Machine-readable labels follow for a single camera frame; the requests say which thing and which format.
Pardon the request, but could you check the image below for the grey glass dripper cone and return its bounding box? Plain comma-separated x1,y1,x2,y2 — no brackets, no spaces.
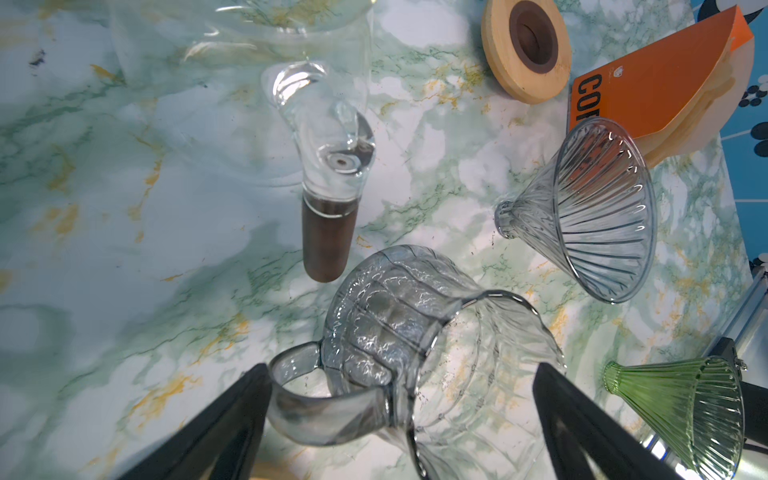
494,117,657,304

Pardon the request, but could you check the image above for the glass scoop wooden handle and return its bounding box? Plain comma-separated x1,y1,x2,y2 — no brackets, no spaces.
264,60,376,283

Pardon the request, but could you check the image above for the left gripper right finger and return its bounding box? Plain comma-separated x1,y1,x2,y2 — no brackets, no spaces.
532,362,678,480

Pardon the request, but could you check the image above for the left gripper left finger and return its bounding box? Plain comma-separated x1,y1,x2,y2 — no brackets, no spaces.
122,363,272,479

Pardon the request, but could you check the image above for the green glass dripper cone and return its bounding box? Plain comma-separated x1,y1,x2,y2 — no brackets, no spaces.
602,356,745,479

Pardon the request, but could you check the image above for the grey ribbed glass carafe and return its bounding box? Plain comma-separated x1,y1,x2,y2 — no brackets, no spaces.
268,245,566,479

